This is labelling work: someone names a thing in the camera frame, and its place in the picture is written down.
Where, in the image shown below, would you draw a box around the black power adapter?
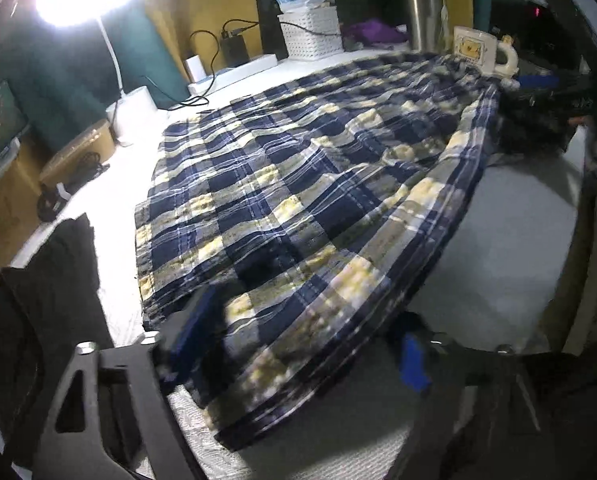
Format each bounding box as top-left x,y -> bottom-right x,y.
220,34 -> 250,67

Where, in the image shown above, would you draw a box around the black power cable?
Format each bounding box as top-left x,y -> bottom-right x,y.
142,18 -> 342,111

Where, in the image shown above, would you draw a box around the white desk lamp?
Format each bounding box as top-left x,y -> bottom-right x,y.
34,0 -> 159,148

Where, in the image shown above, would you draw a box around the black coiled cable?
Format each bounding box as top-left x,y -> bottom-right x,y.
36,152 -> 111,224

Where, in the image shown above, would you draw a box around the cardboard box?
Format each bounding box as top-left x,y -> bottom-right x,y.
39,119 -> 116,186

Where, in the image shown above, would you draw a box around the white plastic basket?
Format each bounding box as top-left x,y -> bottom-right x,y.
277,6 -> 344,62

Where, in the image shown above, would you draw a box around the blue plaid pants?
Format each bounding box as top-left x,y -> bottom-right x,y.
135,52 -> 503,451

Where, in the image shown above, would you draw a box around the stainless steel tumbler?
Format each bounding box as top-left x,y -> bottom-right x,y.
406,0 -> 448,54

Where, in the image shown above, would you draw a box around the yellow curtain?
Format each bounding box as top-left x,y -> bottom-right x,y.
143,0 -> 258,79

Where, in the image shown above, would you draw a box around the white charger plug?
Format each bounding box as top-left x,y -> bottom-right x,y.
184,55 -> 207,84

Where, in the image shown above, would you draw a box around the black garment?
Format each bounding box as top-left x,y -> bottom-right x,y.
0,214 -> 113,468

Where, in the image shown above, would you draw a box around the purple cloth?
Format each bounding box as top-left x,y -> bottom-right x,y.
341,18 -> 409,49

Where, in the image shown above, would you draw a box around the white power strip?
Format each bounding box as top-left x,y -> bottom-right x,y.
188,54 -> 278,96

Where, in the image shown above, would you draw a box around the teal curtain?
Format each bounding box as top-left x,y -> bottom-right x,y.
0,1 -> 189,153

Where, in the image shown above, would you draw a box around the cream bear mug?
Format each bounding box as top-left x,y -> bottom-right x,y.
453,26 -> 519,78

